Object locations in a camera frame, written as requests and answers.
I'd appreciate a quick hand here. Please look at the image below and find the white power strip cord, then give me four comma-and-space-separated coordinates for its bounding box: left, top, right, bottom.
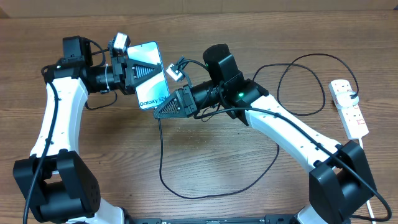
358, 138, 377, 224

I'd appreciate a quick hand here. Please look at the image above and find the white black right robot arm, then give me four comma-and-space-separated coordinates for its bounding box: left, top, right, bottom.
154, 44, 379, 223

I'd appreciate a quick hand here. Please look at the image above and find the white charger plug adapter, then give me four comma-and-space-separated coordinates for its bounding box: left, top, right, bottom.
335, 91, 359, 110

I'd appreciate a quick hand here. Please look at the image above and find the blue Samsung smartphone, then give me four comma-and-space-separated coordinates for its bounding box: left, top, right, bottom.
127, 41, 170, 110

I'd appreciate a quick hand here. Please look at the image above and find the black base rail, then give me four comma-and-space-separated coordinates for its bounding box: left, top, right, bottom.
126, 214, 299, 224

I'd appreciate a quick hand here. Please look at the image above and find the white power strip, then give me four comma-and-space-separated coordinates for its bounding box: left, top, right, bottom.
328, 79, 369, 140

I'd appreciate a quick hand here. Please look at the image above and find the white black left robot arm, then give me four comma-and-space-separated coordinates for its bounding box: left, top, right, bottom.
13, 33, 164, 223

